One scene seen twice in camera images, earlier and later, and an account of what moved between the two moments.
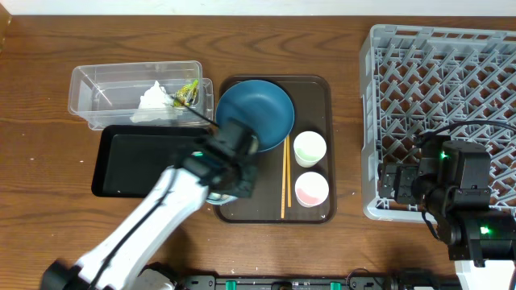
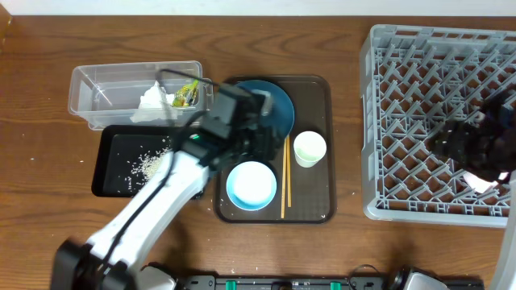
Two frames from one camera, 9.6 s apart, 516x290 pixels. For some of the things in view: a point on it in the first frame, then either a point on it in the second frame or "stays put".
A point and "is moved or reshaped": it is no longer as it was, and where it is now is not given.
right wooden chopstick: (289, 172) stays put
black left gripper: (248, 178) to (264, 145)
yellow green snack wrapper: (185, 97) stays put
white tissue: (156, 104) stays put
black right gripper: (403, 188) to (451, 138)
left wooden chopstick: (283, 184) stays put
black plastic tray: (129, 158) stays put
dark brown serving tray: (297, 182) stays put
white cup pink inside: (311, 189) is moved or reshaped
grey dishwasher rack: (455, 82) stays put
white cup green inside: (309, 148) stays put
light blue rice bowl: (218, 199) to (251, 185)
